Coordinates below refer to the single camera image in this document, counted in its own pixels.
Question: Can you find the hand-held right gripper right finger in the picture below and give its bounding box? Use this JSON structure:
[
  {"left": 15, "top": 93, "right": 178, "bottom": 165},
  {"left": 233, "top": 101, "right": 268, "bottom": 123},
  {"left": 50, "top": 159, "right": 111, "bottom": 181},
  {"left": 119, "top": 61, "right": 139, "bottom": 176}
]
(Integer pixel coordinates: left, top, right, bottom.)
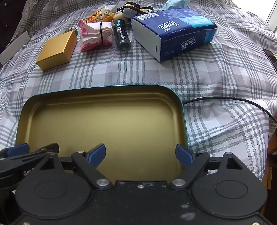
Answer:
[{"left": 170, "top": 144, "right": 245, "bottom": 188}]

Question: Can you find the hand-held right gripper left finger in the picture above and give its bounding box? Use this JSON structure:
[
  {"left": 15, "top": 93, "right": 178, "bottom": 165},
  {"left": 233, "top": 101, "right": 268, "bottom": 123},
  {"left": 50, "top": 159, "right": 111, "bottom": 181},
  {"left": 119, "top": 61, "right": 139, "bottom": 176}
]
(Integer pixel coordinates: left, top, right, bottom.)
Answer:
[{"left": 38, "top": 143, "right": 113, "bottom": 189}]

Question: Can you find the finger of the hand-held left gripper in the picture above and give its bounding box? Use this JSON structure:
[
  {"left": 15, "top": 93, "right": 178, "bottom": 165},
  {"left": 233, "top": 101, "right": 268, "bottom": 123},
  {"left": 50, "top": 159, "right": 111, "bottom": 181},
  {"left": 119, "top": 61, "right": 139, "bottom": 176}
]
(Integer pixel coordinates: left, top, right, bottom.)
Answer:
[
  {"left": 0, "top": 142, "right": 60, "bottom": 173},
  {"left": 0, "top": 143, "right": 30, "bottom": 160}
]

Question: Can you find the teal tin tray gold inside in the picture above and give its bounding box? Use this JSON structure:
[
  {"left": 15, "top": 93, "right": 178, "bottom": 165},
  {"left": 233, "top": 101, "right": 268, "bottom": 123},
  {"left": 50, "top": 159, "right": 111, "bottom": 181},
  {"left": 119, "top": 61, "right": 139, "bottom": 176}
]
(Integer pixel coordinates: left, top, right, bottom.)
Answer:
[{"left": 15, "top": 85, "right": 188, "bottom": 182}]

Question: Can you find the orange embroidered drawstring pouch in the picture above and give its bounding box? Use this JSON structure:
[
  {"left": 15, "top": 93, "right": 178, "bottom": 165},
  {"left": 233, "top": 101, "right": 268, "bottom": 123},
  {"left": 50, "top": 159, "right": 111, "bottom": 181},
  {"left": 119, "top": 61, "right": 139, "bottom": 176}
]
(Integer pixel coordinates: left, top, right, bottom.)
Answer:
[{"left": 85, "top": 5, "right": 118, "bottom": 23}]

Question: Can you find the grey plaid bedsheet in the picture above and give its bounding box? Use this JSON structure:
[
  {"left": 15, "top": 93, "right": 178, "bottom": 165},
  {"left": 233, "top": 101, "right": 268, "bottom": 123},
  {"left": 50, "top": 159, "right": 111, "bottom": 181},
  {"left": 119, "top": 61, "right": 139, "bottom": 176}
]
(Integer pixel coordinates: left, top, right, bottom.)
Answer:
[{"left": 0, "top": 0, "right": 277, "bottom": 186}]

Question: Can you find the gold cardboard box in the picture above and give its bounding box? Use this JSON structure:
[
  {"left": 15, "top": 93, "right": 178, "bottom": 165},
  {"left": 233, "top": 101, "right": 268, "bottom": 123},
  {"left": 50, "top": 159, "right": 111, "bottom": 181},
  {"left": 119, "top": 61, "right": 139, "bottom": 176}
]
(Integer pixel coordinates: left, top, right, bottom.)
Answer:
[{"left": 36, "top": 30, "right": 78, "bottom": 71}]

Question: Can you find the white flat box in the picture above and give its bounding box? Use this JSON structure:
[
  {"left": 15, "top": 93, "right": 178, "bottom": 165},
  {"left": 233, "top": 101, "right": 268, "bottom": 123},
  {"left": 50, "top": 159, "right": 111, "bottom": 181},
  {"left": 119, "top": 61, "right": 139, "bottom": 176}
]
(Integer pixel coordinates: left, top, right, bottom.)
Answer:
[{"left": 0, "top": 31, "right": 31, "bottom": 67}]

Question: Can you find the green bottle wooden cap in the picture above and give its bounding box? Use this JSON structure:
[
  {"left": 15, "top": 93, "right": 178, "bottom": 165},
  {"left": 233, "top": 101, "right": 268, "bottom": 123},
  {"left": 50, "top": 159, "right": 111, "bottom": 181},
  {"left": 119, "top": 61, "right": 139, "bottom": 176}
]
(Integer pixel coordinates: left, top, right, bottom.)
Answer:
[{"left": 113, "top": 13, "right": 132, "bottom": 52}]

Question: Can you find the pink white sock bundle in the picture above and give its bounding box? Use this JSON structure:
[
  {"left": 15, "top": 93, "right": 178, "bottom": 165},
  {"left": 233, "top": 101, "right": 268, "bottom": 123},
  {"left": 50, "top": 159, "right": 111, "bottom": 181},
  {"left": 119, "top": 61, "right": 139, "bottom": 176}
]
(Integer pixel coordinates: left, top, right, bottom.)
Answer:
[{"left": 77, "top": 19, "right": 113, "bottom": 52}]

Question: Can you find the small teal round object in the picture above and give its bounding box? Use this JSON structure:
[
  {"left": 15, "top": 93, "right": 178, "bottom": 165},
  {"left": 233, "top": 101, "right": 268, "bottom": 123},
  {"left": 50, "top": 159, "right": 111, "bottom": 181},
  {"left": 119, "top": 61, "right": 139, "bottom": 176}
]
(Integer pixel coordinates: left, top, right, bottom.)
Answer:
[{"left": 63, "top": 28, "right": 79, "bottom": 36}]

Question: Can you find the blue tissue pack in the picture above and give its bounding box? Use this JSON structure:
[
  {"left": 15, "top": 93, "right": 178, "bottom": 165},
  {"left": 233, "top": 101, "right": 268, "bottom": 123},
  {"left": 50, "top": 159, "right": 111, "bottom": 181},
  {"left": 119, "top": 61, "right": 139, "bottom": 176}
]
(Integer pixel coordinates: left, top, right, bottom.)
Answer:
[{"left": 131, "top": 7, "right": 218, "bottom": 63}]

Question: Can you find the dark tufted headboard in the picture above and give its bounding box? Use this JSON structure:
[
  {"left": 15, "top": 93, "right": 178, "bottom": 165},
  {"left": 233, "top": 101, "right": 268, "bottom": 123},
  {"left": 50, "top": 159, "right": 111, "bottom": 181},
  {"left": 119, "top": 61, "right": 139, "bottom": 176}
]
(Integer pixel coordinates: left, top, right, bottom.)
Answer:
[{"left": 0, "top": 0, "right": 28, "bottom": 52}]

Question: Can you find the dark phone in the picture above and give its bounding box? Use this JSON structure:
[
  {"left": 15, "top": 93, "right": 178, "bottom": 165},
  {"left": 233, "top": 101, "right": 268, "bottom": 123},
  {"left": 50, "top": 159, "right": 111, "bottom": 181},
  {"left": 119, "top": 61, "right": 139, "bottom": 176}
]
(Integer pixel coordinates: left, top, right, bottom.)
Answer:
[{"left": 262, "top": 49, "right": 277, "bottom": 72}]

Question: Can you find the grey lace-trimmed cloth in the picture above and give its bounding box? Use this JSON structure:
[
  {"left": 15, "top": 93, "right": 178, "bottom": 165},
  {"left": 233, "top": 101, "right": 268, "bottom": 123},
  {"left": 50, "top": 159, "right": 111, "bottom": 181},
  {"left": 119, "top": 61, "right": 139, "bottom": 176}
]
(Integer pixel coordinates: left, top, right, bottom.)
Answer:
[{"left": 19, "top": 0, "right": 50, "bottom": 37}]

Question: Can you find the black white sock bundle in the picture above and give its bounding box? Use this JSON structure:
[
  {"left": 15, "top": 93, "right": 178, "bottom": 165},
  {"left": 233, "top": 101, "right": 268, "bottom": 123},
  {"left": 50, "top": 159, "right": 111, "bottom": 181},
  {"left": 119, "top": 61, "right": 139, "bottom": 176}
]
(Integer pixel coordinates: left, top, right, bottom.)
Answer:
[{"left": 117, "top": 2, "right": 154, "bottom": 18}]

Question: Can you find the blue face mask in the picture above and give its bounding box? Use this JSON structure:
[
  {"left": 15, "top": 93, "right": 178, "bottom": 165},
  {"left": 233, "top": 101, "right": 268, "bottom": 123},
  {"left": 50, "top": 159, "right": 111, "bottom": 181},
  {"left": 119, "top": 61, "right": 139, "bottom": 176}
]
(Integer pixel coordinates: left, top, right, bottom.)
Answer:
[{"left": 161, "top": 0, "right": 191, "bottom": 11}]

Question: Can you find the black cable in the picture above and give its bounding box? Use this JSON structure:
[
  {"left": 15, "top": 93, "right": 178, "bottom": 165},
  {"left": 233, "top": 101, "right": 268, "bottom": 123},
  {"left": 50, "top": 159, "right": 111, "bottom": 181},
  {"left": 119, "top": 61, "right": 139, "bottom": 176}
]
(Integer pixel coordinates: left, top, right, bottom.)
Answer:
[{"left": 183, "top": 97, "right": 277, "bottom": 124}]

